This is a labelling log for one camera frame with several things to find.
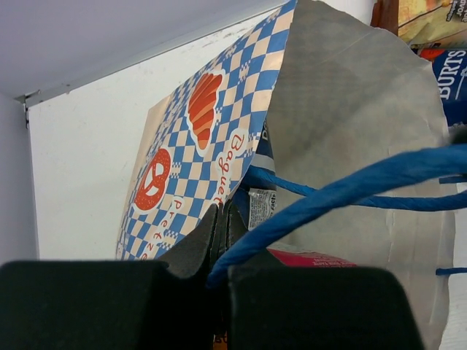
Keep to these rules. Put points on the pink Real snack packet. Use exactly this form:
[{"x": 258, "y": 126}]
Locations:
[{"x": 310, "y": 259}]

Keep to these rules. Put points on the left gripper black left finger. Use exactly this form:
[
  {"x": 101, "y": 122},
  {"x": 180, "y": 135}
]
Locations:
[{"x": 136, "y": 304}]

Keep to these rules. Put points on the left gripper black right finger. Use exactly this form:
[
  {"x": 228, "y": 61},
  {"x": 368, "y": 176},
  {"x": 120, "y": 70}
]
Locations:
[{"x": 274, "y": 306}]

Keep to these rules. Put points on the blue Doritos chip bag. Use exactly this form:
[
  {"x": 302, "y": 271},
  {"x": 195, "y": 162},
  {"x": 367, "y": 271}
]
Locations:
[{"x": 255, "y": 198}]

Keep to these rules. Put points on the blue patterned paper bag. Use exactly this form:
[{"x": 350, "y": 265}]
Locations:
[{"x": 365, "y": 169}]

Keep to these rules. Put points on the brown cassava chips bag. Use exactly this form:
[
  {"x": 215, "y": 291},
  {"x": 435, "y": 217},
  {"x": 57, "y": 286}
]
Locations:
[{"x": 423, "y": 23}]

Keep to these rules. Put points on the dark blue chip bag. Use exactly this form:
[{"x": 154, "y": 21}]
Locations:
[{"x": 449, "y": 68}]

